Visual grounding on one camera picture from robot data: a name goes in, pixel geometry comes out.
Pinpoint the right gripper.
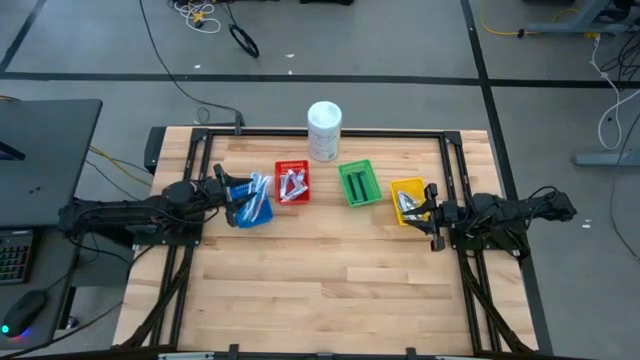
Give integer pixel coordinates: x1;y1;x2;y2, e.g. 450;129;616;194
402;182;446;253

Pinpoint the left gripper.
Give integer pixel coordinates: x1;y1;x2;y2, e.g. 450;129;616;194
213;163;259;227

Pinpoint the teal toothbrush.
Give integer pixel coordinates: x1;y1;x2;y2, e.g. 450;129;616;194
247;172;262;221

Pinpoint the blue toothbrush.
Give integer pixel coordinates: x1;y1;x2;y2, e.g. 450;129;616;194
254;174;274;222

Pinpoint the pink toothbrush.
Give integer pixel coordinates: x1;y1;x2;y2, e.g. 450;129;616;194
244;197;269;224

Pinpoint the small white toothpaste tube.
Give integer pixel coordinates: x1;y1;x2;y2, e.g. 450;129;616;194
279;169;296;199

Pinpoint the blue plastic basket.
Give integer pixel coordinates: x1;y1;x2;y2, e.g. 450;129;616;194
228;174;275;230

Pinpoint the yellow plastic basket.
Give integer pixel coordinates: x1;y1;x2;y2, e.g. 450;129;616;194
389;176;431;227

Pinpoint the red plastic basket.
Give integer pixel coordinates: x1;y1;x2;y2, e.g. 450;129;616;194
274;159;312;206

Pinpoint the green plastic basket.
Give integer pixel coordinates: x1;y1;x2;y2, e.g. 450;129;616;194
337;158;384;208

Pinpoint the white wipes canister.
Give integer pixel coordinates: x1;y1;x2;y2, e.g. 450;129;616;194
306;100;344;163

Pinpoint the grey desk foot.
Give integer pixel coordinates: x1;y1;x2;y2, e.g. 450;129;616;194
573;152;640;167

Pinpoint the dark grey desk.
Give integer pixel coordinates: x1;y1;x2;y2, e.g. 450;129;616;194
0;98;104;229

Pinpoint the grey side table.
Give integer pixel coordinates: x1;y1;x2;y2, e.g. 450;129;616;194
0;227;84;351

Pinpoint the black keyboard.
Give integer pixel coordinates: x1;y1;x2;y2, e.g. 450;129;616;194
0;229;35;286

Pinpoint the black computer mouse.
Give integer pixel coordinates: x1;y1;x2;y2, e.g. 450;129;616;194
1;289;49;339

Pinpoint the grey desk leg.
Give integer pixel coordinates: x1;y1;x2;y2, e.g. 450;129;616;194
527;0;640;34

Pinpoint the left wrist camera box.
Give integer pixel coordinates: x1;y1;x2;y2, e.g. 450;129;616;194
202;178;226;201

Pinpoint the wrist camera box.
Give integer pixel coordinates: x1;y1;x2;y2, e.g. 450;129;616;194
439;199;464;224
202;178;226;201

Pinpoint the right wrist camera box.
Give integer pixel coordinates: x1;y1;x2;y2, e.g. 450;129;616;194
439;199;464;224

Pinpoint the black table frame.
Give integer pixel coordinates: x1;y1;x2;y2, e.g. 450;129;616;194
117;127;539;360

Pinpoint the yellow floor cable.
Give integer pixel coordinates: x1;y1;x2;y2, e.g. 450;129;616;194
89;144;154;189
479;0;601;40

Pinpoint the black coiled floor cable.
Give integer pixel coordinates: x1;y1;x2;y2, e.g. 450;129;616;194
228;23;261;59

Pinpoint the white floor cable bundle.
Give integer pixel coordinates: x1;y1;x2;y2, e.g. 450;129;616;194
172;0;222;35

